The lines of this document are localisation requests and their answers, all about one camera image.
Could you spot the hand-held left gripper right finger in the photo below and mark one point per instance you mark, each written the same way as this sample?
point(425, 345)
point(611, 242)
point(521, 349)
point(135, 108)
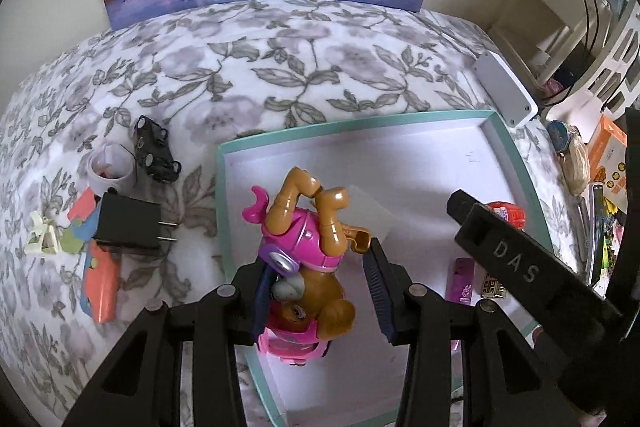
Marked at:
point(377, 292)

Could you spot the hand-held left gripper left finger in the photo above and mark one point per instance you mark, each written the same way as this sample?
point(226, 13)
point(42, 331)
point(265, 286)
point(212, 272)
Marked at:
point(262, 302)

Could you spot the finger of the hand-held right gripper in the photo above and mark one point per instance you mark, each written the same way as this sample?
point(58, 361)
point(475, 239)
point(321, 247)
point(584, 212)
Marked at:
point(627, 207)
point(462, 207)

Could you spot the red bottle with white cap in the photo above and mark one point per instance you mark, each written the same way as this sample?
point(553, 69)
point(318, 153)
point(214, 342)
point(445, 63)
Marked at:
point(507, 213)

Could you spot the purple lighter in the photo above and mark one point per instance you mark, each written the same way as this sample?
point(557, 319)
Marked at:
point(462, 279)

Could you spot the teal and white tray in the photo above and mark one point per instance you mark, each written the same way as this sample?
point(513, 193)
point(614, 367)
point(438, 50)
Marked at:
point(400, 157)

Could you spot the pink and tan puppy toy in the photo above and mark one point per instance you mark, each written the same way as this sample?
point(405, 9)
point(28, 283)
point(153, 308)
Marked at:
point(300, 227)

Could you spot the black plug adapter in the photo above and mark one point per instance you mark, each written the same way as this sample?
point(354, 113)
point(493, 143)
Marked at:
point(127, 222)

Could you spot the orange and blue toy knife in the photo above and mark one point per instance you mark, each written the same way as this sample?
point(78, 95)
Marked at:
point(102, 292)

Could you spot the black toy car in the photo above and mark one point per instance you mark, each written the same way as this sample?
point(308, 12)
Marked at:
point(152, 147)

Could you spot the pink blue green toy knife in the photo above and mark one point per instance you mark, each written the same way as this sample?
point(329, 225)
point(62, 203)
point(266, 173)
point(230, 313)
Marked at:
point(80, 209)

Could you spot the cream hair claw clip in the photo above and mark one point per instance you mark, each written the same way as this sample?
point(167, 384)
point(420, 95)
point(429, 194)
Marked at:
point(50, 239)

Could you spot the orange box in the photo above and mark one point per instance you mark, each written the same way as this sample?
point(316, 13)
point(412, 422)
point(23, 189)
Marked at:
point(607, 152)

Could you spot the beige plastic bag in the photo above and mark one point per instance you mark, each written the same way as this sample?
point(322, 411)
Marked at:
point(577, 167)

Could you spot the blue round object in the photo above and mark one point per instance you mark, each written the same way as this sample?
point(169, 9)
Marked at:
point(562, 134)

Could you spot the white rectangular remote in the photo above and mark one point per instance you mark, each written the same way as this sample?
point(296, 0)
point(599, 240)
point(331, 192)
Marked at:
point(505, 89)

